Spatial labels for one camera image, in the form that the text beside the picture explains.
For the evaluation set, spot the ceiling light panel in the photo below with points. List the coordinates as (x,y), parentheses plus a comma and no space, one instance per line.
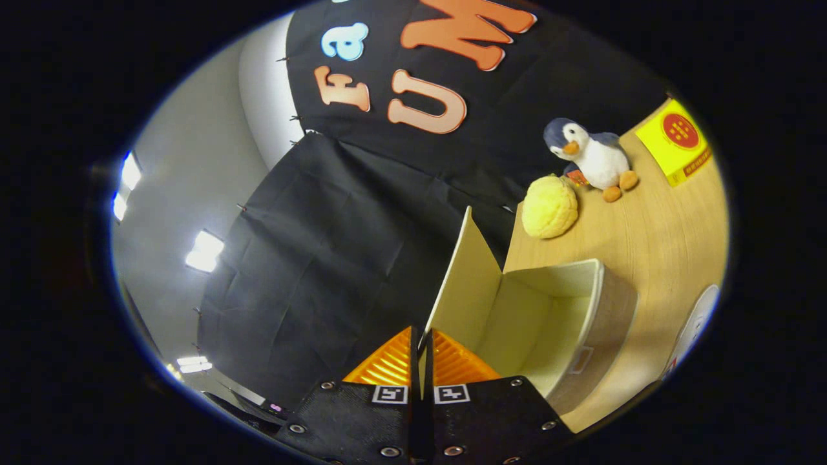
(119,206)
(194,365)
(205,250)
(130,171)

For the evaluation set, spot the yellow bread plush toy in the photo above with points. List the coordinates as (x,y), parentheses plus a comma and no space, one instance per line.
(549,206)

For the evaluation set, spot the brown fabric storage box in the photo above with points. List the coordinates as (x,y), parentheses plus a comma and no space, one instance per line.
(607,323)

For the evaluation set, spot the white striped canvas shoe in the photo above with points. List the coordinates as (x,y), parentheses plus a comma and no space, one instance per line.
(698,323)

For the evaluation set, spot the penguin plush toy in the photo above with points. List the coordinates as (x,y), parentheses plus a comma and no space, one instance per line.
(597,161)

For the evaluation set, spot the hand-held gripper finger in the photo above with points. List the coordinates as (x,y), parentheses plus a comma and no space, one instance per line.
(415,374)
(429,371)

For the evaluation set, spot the yellow book with red label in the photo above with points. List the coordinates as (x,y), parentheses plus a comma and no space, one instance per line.
(675,139)

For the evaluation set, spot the black backdrop cloth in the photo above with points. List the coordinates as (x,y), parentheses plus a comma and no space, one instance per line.
(336,258)

